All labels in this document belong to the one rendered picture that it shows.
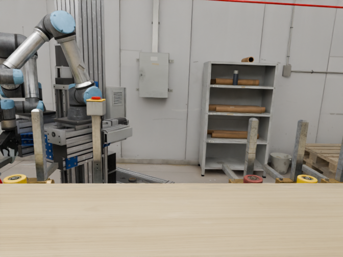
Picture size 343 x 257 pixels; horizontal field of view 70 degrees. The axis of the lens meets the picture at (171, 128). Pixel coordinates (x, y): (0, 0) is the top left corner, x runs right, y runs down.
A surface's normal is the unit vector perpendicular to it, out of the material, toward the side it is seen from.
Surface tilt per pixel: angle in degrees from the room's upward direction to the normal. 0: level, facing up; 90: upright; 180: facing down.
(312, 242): 0
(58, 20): 83
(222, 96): 90
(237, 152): 90
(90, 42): 90
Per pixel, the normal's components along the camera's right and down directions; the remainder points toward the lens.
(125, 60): 0.00, 0.20
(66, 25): 0.70, 0.04
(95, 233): 0.04, -0.98
